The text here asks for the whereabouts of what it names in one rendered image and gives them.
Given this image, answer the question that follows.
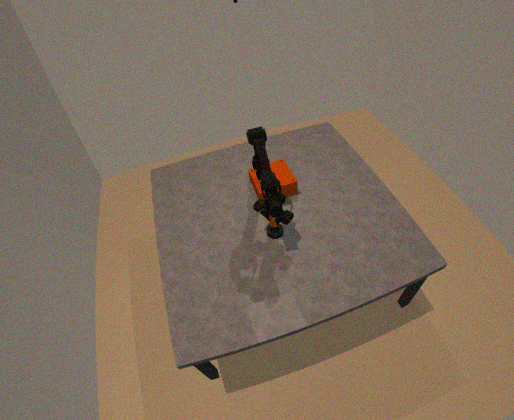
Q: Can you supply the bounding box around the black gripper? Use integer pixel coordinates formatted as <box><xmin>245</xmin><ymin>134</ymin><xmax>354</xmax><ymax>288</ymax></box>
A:
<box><xmin>253</xmin><ymin>199</ymin><xmax>294</xmax><ymax>225</ymax></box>

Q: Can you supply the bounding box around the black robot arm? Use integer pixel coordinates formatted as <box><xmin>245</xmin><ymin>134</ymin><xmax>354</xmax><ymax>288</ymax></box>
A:
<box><xmin>246</xmin><ymin>126</ymin><xmax>286</xmax><ymax>218</ymax></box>

